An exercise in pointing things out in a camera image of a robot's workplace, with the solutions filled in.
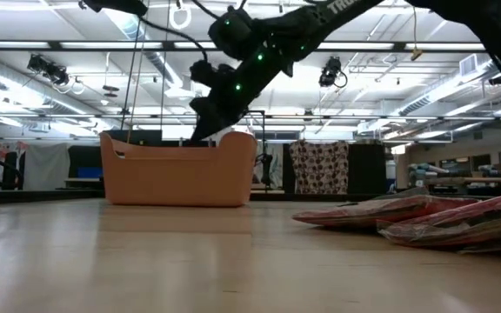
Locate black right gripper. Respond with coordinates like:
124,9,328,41
188,46,296,143

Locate orange plastic basket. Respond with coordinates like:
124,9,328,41
98,130,258,208

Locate red patterned hanging cloth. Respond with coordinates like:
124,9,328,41
288,139,351,196

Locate black monitor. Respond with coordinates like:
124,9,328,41
102,129,164,147

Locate black overhead light bar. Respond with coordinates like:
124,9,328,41
0,40,487,54

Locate black cabinet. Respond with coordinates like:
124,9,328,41
347,143,388,195

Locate blue box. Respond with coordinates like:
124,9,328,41
77,167,103,180

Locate white hanging sheet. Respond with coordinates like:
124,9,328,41
23,143,71,192

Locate wooden workbench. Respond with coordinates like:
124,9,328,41
406,150,501,196

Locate black metal stand frame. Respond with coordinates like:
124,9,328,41
244,109,267,192

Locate black cable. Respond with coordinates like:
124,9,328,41
138,15,210,63

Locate white hanging ring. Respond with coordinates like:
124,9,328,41
168,3,193,31

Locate horizontal ceiling rail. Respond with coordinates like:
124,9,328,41
0,113,501,123

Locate black ceiling camera with cables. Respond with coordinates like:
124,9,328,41
26,52,86,96

